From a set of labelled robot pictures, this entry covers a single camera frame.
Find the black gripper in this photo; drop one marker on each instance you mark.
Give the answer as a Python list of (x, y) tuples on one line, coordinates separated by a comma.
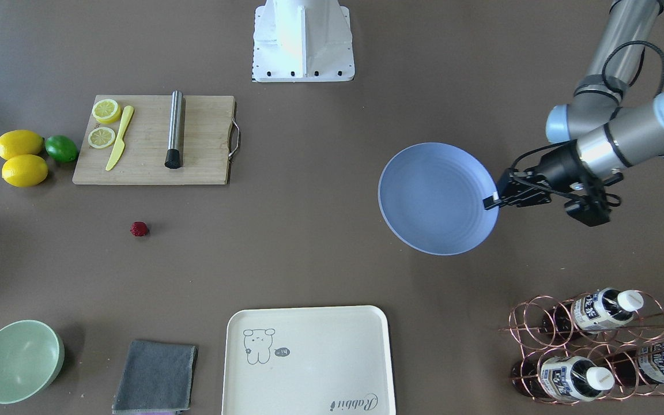
[(559, 168)]

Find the blue round plate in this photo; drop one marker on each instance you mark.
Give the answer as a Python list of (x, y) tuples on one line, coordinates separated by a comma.
[(431, 197)]

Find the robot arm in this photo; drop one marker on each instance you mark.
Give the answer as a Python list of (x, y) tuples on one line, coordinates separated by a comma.
[(594, 138)]

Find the bottle top in rack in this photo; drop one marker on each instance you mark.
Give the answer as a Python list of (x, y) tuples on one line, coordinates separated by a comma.
[(591, 314)]

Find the cream rabbit tray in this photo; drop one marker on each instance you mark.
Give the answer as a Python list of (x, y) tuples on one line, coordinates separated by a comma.
[(309, 360)]

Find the wooden cutting board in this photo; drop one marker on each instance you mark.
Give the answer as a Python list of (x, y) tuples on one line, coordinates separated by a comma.
[(206, 145)]

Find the steel muddler black tip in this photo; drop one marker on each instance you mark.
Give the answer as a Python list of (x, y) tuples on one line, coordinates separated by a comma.
[(174, 158)]

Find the yellow plastic knife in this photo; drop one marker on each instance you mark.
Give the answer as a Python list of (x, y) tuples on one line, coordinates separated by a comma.
[(119, 145)]

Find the grey folded cloth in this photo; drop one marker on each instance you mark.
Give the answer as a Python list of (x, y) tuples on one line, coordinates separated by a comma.
[(157, 378)]

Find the lemon half upper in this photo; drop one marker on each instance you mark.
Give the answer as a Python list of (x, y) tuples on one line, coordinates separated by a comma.
[(106, 111)]

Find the lemon slice lower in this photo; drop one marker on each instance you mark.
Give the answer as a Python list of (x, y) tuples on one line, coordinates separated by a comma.
[(101, 137)]

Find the green lime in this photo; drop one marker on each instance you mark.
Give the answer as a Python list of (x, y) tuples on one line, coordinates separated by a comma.
[(61, 148)]

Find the yellow lemon lower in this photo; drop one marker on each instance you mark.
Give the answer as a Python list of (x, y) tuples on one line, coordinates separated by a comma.
[(25, 170)]

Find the yellow lemon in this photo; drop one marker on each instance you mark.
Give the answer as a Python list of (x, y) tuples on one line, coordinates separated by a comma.
[(25, 170), (20, 142)]

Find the yellow lemon upper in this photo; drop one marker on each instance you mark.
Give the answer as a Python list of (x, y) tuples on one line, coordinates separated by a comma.
[(20, 142)]

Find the green bowl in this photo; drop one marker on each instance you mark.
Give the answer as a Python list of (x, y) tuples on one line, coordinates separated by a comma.
[(31, 356)]

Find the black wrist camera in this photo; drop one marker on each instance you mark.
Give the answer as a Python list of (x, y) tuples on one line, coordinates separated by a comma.
[(591, 210)]

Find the copper wire bottle rack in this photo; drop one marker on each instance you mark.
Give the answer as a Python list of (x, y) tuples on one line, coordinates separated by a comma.
[(602, 345)]

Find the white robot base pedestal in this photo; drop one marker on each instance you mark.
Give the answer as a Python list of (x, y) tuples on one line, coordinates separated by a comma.
[(302, 41)]

